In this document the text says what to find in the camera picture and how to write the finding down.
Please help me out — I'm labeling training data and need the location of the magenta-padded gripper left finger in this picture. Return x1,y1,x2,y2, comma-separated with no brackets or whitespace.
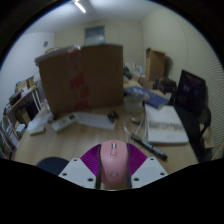
58,143,102,190

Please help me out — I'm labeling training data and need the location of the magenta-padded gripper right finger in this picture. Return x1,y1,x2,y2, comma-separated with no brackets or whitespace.
126,143,169,190

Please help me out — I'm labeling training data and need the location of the pink computer mouse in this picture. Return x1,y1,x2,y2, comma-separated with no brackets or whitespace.
99,139,129,187

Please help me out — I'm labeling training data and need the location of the black marker pen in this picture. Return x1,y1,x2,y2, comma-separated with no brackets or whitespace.
130,132,169,161

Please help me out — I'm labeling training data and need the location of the white open notebook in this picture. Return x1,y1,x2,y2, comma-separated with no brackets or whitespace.
144,104,190,145

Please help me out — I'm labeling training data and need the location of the white remote control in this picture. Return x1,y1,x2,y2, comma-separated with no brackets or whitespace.
51,112,78,133

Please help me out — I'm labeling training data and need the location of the white paper sheet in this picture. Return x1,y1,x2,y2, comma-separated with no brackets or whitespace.
74,111,117,131

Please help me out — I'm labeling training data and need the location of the white flat box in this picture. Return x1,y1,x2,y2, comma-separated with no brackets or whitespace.
26,118,49,136

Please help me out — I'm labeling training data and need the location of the small black object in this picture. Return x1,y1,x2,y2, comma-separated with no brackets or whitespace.
106,110,120,123

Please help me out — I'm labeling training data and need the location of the blue book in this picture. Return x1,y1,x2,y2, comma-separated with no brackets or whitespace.
124,85,170,110

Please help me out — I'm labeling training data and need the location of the cluttered shelf unit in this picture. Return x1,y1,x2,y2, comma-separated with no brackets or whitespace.
0,75,46,160

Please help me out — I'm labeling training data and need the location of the large brown cardboard box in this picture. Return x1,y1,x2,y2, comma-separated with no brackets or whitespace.
35,43,125,117

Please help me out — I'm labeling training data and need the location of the black monitor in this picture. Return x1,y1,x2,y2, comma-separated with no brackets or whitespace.
174,69,207,115

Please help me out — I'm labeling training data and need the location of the small upright cardboard box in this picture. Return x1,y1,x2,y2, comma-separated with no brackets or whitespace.
145,47,167,83

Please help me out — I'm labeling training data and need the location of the ceiling tube light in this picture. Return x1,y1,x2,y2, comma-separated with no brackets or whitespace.
72,0,87,15

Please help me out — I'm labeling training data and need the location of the wall window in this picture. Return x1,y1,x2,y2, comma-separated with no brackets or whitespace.
83,25,106,46

